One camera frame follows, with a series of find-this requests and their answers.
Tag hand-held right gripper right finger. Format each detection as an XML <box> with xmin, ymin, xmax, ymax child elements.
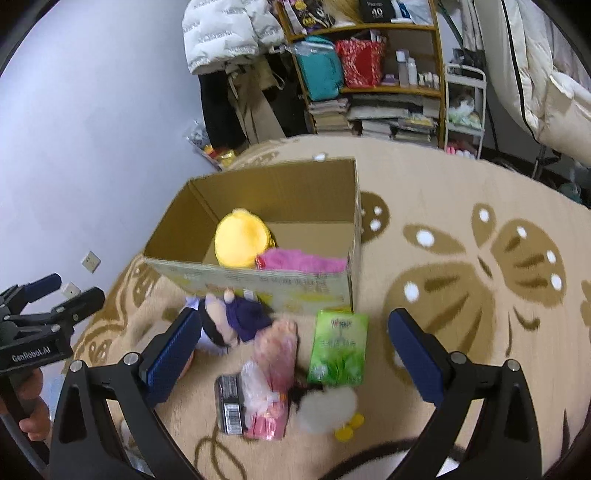
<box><xmin>387</xmin><ymin>308</ymin><xmax>543</xmax><ymax>480</ymax></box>

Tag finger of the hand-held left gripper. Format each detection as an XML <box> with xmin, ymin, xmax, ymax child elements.
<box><xmin>21</xmin><ymin>287</ymin><xmax>106</xmax><ymax>335</ymax></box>
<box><xmin>0</xmin><ymin>273</ymin><xmax>63</xmax><ymax>311</ymax></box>

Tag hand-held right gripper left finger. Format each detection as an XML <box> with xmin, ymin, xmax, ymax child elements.
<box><xmin>48</xmin><ymin>307</ymin><xmax>204</xmax><ymax>480</ymax></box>

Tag black tissue pack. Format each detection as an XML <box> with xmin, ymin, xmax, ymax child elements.
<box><xmin>215</xmin><ymin>374</ymin><xmax>246</xmax><ymax>435</ymax></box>

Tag green tissue pack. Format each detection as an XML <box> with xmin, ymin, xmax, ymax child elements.
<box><xmin>307</xmin><ymin>308</ymin><xmax>369</xmax><ymax>387</ymax></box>

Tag doll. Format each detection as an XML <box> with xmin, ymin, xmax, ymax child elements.
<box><xmin>185</xmin><ymin>288</ymin><xmax>273</xmax><ymax>356</ymax></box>

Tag white plush duck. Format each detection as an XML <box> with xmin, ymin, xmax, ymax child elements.
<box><xmin>288</xmin><ymin>385</ymin><xmax>365</xmax><ymax>444</ymax></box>

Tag pink tissue pack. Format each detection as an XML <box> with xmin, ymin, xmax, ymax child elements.
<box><xmin>240</xmin><ymin>318</ymin><xmax>299</xmax><ymax>441</ymax></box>

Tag cardboard box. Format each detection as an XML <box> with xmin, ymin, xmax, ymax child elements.
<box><xmin>142</xmin><ymin>158</ymin><xmax>363</xmax><ymax>319</ymax></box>

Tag yellow plush toy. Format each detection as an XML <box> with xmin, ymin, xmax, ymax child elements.
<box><xmin>215</xmin><ymin>208</ymin><xmax>278</xmax><ymax>270</ymax></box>

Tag pink fleece cloth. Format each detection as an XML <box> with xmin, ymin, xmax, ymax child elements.
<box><xmin>256</xmin><ymin>248</ymin><xmax>348</xmax><ymax>274</ymax></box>

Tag person's left hand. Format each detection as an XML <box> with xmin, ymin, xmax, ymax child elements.
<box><xmin>14</xmin><ymin>369</ymin><xmax>51</xmax><ymax>443</ymax></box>

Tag clear bag of toys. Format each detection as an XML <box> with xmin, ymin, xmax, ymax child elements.
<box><xmin>185</xmin><ymin>121</ymin><xmax>245</xmax><ymax>171</ymax></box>

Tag black trousers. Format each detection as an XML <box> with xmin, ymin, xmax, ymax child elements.
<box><xmin>198</xmin><ymin>69</ymin><xmax>250</xmax><ymax>149</ymax></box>

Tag wide stack of books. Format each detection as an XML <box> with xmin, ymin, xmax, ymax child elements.
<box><xmin>348</xmin><ymin>95</ymin><xmax>441</xmax><ymax>147</ymax></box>

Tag narrow stack of books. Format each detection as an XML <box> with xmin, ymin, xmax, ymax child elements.
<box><xmin>308</xmin><ymin>98</ymin><xmax>354</xmax><ymax>134</ymax></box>

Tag beige coat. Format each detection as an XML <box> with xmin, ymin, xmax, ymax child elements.
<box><xmin>226</xmin><ymin>58</ymin><xmax>287</xmax><ymax>145</ymax></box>

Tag white and brown plush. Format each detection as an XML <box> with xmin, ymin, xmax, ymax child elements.
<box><xmin>450</xmin><ymin>93</ymin><xmax>476</xmax><ymax>115</ymax></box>

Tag white metal cart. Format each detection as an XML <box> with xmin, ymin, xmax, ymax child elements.
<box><xmin>443</xmin><ymin>64</ymin><xmax>488</xmax><ymax>160</ymax></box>

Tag black hanging garment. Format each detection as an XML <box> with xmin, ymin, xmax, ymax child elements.
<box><xmin>261</xmin><ymin>46</ymin><xmax>311</xmax><ymax>139</ymax></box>

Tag white puffer jacket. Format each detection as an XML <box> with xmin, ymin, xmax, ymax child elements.
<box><xmin>181</xmin><ymin>0</ymin><xmax>287</xmax><ymax>75</ymax></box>

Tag red patterned bag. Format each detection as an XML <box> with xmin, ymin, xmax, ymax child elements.
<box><xmin>335</xmin><ymin>39</ymin><xmax>387</xmax><ymax>89</ymax></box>

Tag teal bag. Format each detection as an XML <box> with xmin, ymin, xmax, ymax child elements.
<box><xmin>293</xmin><ymin>37</ymin><xmax>345</xmax><ymax>102</ymax></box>

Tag white bedding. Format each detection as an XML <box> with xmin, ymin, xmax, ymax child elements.
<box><xmin>471</xmin><ymin>0</ymin><xmax>591</xmax><ymax>153</ymax></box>

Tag wooden bookshelf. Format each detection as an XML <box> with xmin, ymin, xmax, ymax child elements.
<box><xmin>274</xmin><ymin>0</ymin><xmax>446</xmax><ymax>148</ymax></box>

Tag white plastic bag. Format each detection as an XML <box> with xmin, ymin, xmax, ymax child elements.
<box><xmin>394</xmin><ymin>0</ymin><xmax>437</xmax><ymax>26</ymax></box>

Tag black box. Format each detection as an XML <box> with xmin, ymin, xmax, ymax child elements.
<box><xmin>358</xmin><ymin>0</ymin><xmax>398</xmax><ymax>24</ymax></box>

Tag blonde wig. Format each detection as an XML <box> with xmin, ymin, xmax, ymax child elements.
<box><xmin>323</xmin><ymin>0</ymin><xmax>360</xmax><ymax>26</ymax></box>

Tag colourful printed bag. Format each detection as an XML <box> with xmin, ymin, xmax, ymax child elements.
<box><xmin>281</xmin><ymin>0</ymin><xmax>333</xmax><ymax>35</ymax></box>

